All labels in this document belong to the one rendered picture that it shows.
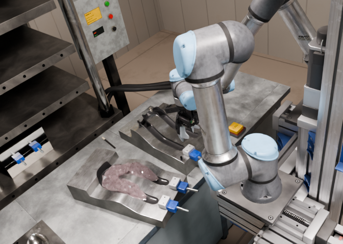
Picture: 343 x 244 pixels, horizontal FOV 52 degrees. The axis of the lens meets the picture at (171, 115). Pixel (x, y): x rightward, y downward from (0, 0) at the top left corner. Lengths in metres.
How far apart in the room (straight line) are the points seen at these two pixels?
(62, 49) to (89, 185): 0.77
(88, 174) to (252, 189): 0.82
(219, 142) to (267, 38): 3.01
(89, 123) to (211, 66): 1.41
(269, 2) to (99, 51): 1.19
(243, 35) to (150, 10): 3.87
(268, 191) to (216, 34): 0.59
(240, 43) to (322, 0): 2.65
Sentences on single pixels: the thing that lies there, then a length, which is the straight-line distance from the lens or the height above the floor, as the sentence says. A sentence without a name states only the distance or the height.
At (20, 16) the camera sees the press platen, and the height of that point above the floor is 1.53.
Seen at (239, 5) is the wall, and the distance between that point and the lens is 4.07.
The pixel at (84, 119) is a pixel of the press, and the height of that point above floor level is 0.78.
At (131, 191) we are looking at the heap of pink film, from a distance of 1.62.
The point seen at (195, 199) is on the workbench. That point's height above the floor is 0.61.
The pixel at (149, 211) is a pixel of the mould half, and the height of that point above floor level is 0.85.
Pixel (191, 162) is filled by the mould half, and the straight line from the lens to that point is 1.73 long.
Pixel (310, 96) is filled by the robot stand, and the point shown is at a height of 1.34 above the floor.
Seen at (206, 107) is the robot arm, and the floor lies 1.47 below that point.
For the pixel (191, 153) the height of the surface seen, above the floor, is 0.90.
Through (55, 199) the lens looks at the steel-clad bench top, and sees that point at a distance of 1.89.
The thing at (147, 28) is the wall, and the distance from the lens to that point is 4.83.
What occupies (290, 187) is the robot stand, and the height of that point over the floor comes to 1.04.
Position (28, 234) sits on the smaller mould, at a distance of 1.73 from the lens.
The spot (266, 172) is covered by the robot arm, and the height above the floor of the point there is 1.18.
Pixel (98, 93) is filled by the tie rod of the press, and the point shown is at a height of 0.97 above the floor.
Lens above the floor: 2.11
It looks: 38 degrees down
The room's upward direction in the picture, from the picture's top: 12 degrees counter-clockwise
